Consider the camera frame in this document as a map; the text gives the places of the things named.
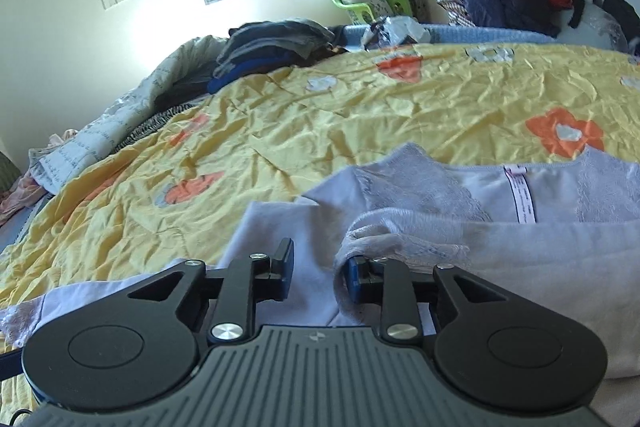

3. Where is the lavender long-sleeve top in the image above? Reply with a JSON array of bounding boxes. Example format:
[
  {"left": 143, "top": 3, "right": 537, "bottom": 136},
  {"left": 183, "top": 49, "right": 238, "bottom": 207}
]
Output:
[{"left": 0, "top": 142, "right": 640, "bottom": 381}]

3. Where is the folded dark clothes stack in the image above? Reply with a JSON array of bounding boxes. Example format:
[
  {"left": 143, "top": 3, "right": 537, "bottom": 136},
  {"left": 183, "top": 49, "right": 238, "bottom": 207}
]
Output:
[{"left": 207, "top": 20, "right": 346, "bottom": 94}]

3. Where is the yellow cartoon quilt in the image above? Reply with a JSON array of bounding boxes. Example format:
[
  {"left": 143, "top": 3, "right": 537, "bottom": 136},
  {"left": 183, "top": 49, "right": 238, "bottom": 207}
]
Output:
[{"left": 0, "top": 41, "right": 640, "bottom": 413}]

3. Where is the grey patterned blanket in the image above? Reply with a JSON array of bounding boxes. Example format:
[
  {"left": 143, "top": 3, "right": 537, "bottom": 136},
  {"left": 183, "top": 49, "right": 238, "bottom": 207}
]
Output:
[{"left": 29, "top": 36, "right": 226, "bottom": 194}]

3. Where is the pink garment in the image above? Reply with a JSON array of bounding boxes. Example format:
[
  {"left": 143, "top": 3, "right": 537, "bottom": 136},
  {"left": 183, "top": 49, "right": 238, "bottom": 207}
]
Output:
[{"left": 0, "top": 129, "right": 78, "bottom": 225}]

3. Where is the white plastic bag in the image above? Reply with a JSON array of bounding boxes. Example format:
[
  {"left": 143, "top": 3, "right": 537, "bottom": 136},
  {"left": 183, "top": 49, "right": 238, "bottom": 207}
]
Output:
[{"left": 361, "top": 15, "right": 432, "bottom": 50}]

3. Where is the green plastic stool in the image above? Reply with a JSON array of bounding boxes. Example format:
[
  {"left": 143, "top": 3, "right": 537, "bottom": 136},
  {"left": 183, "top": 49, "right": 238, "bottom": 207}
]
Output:
[{"left": 331, "top": 0, "right": 414, "bottom": 25}]

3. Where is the black backpack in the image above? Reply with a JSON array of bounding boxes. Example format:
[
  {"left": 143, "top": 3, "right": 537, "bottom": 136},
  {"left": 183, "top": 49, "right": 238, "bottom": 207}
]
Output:
[{"left": 602, "top": 0, "right": 640, "bottom": 44}]

